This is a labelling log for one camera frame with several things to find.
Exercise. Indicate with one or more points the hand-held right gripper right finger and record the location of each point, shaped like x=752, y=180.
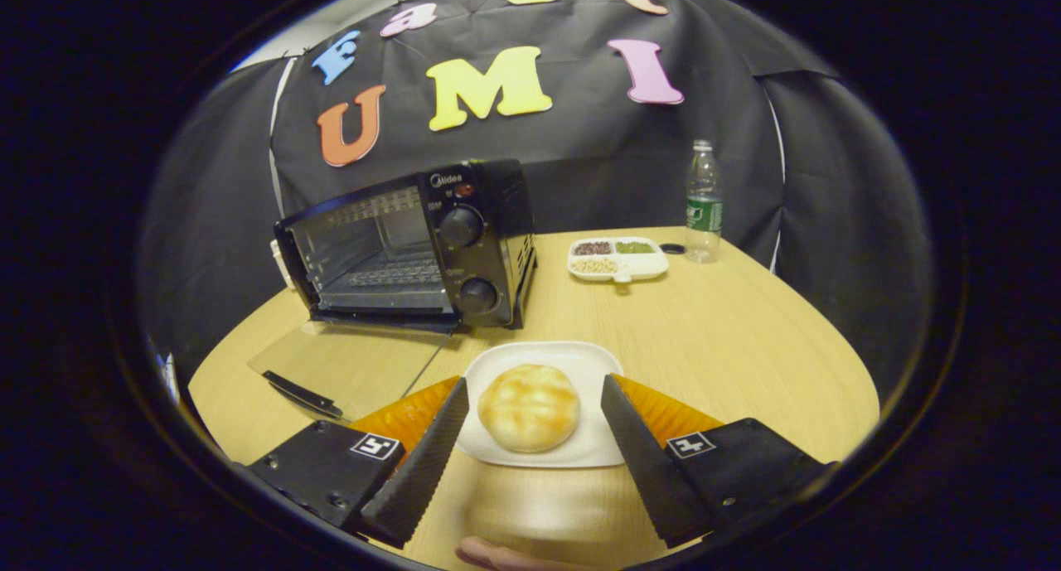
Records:
x=646, y=463

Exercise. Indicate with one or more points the white divided snack tray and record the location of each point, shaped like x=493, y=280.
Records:
x=638, y=264

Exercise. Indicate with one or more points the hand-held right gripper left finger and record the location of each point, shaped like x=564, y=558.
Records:
x=423, y=463

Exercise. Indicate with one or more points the clear plastic water bottle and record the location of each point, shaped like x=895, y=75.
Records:
x=704, y=215

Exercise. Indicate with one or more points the round golden bread bun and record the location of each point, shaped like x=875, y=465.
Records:
x=529, y=408

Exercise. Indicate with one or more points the black electric oven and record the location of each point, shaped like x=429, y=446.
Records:
x=485, y=260

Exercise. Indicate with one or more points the white square plate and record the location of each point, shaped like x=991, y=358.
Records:
x=588, y=364

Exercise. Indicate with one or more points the black backdrop cloth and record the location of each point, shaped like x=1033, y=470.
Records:
x=580, y=140

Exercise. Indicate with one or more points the black bottle cap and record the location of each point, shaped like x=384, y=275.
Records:
x=673, y=248

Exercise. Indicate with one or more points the white toaster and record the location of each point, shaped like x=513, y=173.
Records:
x=282, y=264

